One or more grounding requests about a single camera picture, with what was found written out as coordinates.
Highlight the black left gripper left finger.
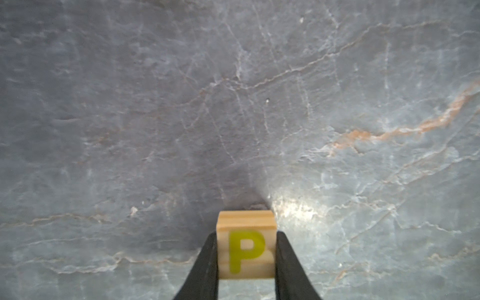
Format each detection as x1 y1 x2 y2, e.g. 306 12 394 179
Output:
174 232 219 300

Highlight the wooden block green P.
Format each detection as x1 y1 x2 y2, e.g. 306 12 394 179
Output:
216 210 278 280

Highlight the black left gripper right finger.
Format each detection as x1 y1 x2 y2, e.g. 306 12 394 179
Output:
275 231 322 300

